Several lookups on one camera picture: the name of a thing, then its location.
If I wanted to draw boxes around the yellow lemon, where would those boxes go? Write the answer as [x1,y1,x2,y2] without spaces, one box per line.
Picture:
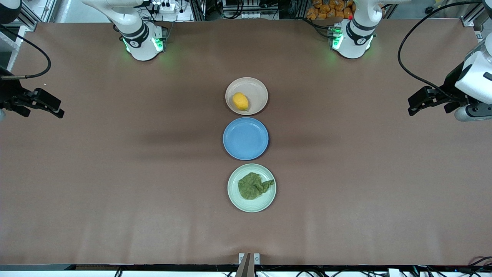
[232,92,249,111]

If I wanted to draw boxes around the green lettuce leaf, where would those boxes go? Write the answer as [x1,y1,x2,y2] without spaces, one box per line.
[238,172,275,200]

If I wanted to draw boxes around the bag of orange snacks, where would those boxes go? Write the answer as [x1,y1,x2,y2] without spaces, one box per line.
[306,0,355,21]

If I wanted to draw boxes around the white power strip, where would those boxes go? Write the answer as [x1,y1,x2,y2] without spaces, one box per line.
[151,0,182,13]

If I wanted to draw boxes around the beige round plate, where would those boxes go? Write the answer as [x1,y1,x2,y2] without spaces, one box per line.
[225,77,269,116]

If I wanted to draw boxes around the blue round plate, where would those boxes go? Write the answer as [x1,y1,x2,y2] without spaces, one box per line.
[223,117,269,161]

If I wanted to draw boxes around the pale green round plate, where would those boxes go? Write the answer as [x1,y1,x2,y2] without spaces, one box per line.
[227,163,277,213]

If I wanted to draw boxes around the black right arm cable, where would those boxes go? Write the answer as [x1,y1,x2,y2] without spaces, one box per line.
[0,24,52,80]

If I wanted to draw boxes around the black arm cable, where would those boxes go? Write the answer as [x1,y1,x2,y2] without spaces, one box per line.
[397,0,483,101]
[0,24,52,80]

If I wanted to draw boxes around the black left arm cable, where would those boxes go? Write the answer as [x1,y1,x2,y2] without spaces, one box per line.
[397,0,483,101]

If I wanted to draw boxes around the aluminium frame profile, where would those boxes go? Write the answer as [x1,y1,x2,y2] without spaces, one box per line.
[15,0,58,32]
[459,0,492,43]

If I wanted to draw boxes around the aluminium frame post base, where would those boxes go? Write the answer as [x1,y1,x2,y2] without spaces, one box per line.
[238,252,261,277]

